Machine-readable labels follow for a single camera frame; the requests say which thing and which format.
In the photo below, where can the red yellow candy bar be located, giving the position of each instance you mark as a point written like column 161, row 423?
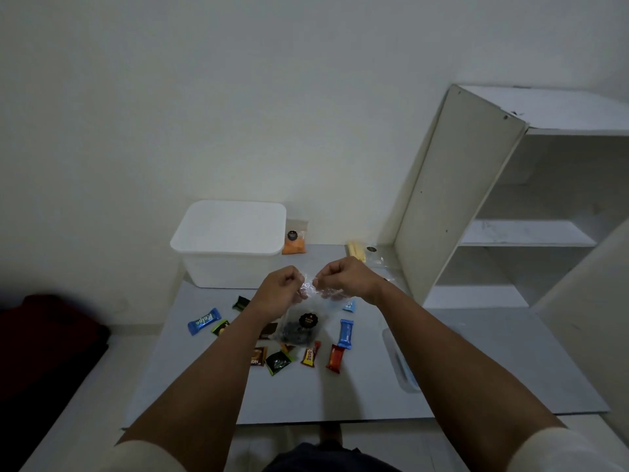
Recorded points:
column 310, row 355

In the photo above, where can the clear bag of dark snacks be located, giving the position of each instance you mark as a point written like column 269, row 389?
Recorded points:
column 295, row 331

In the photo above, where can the person's left hand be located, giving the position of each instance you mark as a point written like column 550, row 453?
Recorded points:
column 277, row 292

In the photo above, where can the blue twist-end candy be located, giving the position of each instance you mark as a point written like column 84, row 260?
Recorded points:
column 204, row 320

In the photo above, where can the long blue candy bar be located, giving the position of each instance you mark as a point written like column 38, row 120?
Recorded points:
column 345, row 334

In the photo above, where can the small light blue packet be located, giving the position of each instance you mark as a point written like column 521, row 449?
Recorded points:
column 350, row 305

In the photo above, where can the cluster of dark candy packets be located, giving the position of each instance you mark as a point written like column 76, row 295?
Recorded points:
column 277, row 362

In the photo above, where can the dark red blanket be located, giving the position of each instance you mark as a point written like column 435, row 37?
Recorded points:
column 49, row 349

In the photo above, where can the person's white shirt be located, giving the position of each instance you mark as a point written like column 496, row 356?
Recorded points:
column 555, row 452

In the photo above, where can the bag of yellow sticks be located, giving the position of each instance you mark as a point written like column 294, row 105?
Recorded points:
column 356, row 251

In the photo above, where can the person's right forearm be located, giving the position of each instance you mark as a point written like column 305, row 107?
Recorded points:
column 457, row 368

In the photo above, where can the clear plastic container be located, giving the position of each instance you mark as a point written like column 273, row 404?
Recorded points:
column 393, row 349

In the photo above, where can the white lidded storage box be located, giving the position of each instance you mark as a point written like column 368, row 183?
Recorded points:
column 226, row 231

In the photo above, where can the person's left forearm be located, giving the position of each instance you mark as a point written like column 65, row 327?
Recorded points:
column 211, row 368

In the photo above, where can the person's black shorts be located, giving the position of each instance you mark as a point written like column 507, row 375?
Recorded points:
column 329, row 459

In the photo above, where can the orange red candy bar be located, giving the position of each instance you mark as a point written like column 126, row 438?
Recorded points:
column 335, row 358

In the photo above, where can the white shelf cabinet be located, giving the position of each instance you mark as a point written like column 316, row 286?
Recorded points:
column 457, row 191

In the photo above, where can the clear bag of orange snacks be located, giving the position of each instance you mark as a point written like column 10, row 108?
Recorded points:
column 294, row 246

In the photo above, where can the person's right hand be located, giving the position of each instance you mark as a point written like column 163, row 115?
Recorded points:
column 346, row 280

